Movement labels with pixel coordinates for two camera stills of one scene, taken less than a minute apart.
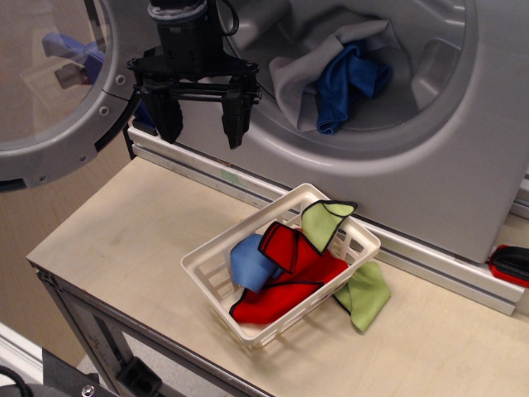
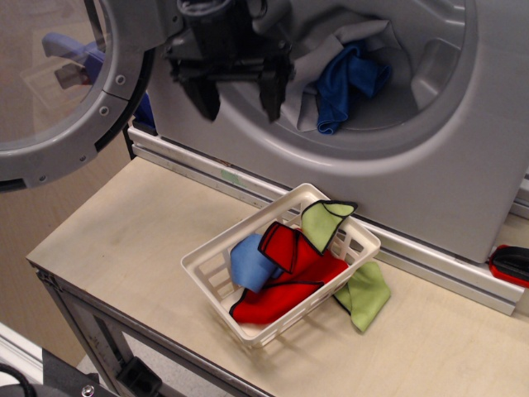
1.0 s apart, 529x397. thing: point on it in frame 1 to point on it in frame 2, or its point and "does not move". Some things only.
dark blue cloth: [346, 69] does not move
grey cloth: [297, 74] does not move
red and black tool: [510, 264] does not move
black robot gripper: [194, 59] to [201, 55]
